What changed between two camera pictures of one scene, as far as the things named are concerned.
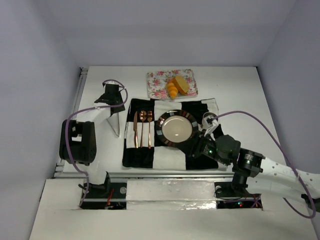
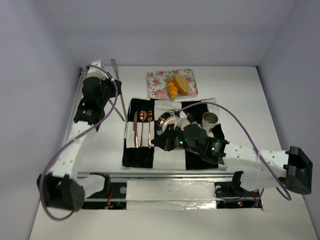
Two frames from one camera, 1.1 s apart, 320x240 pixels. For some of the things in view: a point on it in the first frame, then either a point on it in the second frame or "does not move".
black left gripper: x=110 y=99 → x=114 y=85
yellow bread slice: x=181 y=84 does not move
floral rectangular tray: x=156 y=82 does not move
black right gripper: x=196 y=144 → x=164 y=139
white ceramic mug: x=210 y=115 does not move
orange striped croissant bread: x=172 y=89 does not move
